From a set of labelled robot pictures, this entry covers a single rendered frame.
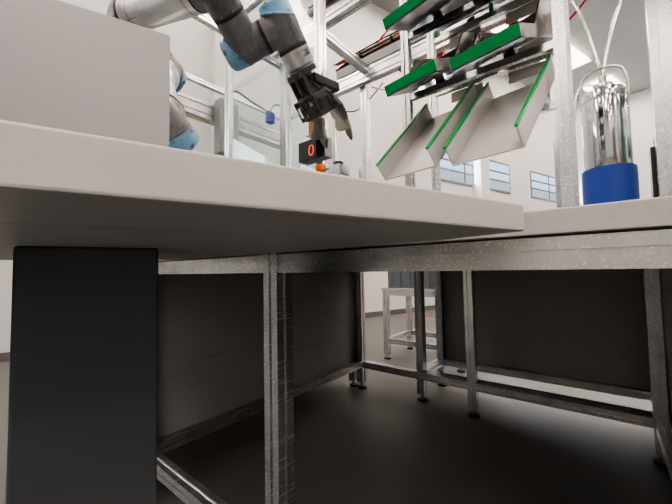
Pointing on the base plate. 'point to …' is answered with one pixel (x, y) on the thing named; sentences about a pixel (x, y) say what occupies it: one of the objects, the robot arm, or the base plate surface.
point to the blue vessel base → (610, 183)
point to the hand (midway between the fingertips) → (338, 139)
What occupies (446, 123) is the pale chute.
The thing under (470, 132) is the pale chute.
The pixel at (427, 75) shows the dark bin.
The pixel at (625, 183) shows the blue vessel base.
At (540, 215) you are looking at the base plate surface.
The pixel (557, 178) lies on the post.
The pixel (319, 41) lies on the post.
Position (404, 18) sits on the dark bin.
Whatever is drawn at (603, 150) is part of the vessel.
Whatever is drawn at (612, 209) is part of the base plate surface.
